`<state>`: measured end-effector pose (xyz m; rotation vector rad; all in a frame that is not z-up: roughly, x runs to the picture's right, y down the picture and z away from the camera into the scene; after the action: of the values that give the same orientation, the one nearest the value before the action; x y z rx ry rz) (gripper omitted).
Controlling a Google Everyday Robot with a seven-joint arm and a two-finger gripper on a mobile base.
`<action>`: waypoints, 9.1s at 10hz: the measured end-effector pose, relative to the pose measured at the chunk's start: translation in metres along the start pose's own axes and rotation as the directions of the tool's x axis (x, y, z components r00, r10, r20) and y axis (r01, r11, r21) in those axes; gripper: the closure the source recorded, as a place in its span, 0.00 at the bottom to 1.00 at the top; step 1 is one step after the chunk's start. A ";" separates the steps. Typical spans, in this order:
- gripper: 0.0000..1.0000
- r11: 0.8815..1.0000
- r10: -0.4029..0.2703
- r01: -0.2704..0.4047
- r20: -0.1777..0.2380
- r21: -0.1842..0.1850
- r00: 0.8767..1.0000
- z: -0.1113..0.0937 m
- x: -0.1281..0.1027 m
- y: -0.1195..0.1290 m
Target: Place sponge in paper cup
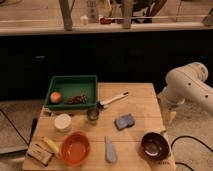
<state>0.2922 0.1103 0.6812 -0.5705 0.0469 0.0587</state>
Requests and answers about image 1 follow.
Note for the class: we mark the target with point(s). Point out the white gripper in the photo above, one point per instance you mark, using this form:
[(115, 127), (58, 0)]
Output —
[(166, 107)]

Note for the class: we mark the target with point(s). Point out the blue sponge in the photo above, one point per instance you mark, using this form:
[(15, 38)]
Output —
[(124, 121)]

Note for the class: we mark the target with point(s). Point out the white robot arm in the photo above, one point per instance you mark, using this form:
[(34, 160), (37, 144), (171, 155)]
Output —
[(186, 82)]

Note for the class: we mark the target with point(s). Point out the small metal cup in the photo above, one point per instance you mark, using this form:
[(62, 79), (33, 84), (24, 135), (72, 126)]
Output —
[(93, 114)]

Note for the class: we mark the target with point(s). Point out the white paper cup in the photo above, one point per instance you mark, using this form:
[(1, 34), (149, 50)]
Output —
[(62, 122)]

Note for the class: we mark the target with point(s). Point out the dark brown bowl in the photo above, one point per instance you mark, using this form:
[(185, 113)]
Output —
[(155, 146)]

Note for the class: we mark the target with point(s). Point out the grey blue spatula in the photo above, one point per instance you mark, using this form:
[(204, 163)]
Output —
[(110, 152)]

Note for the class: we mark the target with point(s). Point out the brown grape bunch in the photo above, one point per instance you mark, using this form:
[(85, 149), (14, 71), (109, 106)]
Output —
[(77, 100)]

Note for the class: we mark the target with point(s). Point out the orange plastic bowl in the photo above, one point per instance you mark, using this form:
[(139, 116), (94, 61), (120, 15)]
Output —
[(75, 149)]

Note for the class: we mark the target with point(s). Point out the green plastic tray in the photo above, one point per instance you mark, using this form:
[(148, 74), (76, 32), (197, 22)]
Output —
[(71, 86)]

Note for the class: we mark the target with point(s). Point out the red object background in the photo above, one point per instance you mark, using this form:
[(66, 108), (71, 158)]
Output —
[(105, 21)]

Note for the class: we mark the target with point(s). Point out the orange peach fruit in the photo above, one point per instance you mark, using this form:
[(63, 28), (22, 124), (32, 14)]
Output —
[(55, 97)]

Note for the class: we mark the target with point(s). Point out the yellow banana toy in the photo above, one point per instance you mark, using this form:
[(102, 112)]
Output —
[(52, 145)]

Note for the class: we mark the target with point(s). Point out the wooden block toy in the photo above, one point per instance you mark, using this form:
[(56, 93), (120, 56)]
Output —
[(40, 154)]

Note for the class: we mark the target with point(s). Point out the white handled brush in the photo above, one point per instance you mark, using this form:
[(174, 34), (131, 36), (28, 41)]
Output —
[(105, 103)]

